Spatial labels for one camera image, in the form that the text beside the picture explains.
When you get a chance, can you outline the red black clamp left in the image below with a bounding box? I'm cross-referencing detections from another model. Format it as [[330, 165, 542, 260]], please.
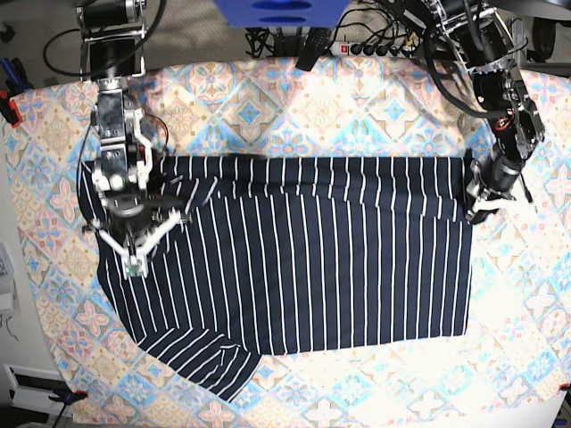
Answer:
[[0, 89, 22, 128]]

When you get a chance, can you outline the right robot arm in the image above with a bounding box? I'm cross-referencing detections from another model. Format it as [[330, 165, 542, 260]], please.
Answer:
[[76, 1, 182, 258]]

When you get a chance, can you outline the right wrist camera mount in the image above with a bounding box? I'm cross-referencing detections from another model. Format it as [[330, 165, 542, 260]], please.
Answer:
[[89, 209, 191, 279]]

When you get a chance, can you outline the patterned pastel tablecloth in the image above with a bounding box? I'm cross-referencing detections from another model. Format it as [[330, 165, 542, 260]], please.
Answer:
[[1, 58, 570, 427]]

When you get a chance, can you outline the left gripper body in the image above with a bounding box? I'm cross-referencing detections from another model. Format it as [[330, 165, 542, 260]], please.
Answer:
[[466, 153, 525, 203]]

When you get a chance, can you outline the blue box overhead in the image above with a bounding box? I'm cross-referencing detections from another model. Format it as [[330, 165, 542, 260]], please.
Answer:
[[214, 0, 349, 28]]

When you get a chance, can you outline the white equipment box left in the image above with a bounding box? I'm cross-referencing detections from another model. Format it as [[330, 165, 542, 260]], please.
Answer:
[[0, 243, 19, 314]]

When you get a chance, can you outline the white power strip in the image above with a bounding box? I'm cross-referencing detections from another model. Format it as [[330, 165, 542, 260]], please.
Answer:
[[329, 41, 415, 58]]

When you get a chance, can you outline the blue orange clamp bottom left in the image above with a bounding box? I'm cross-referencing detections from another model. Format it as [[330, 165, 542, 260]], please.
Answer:
[[48, 390, 88, 406]]

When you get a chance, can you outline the white vent panel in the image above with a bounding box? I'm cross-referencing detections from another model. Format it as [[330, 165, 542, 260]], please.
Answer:
[[4, 364, 68, 416]]

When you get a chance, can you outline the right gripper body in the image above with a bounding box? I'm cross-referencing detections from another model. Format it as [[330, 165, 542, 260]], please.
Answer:
[[84, 195, 190, 254]]

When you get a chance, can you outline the navy white striped T-shirt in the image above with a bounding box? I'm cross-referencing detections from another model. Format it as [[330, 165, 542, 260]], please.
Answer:
[[97, 156, 472, 401]]

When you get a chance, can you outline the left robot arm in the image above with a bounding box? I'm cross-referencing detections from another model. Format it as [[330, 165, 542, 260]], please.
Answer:
[[422, 1, 545, 225]]

